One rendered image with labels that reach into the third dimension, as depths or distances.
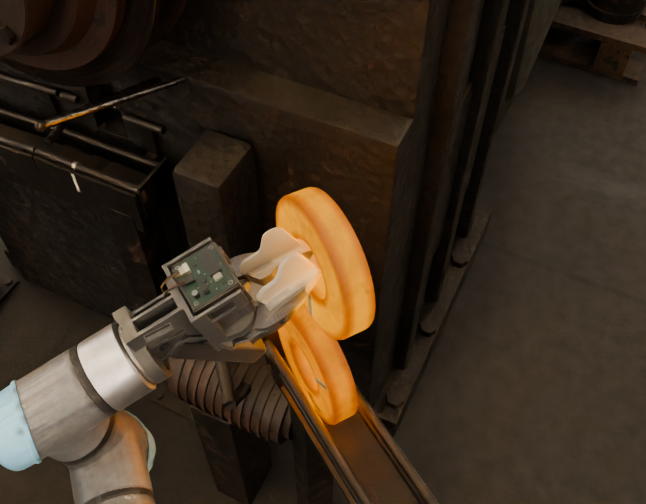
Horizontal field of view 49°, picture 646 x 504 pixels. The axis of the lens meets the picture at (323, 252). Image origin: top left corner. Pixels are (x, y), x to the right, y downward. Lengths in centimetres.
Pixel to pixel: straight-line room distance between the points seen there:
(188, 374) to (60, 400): 45
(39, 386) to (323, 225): 29
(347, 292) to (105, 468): 29
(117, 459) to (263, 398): 37
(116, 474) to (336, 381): 26
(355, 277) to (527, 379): 113
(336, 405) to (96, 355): 29
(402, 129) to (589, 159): 138
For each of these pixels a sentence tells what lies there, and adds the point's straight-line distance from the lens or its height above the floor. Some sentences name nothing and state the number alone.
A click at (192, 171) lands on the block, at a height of 80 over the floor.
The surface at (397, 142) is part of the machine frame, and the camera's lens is 90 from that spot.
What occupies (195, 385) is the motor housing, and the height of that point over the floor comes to 51.
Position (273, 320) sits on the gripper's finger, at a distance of 68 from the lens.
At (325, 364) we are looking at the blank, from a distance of 81.
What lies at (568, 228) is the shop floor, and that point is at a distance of 204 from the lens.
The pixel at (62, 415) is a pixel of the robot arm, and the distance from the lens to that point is 69.
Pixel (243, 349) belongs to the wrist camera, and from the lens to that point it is 74.
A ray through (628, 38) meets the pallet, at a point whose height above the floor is 14.
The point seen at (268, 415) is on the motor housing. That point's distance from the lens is 107.
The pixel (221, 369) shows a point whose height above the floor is 56.
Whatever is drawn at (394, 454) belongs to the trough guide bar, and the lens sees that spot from 85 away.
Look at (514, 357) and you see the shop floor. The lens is 176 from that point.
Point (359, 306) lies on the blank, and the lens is 67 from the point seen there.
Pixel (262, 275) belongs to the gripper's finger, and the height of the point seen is 92.
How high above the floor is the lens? 148
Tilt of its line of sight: 52 degrees down
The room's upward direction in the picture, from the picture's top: straight up
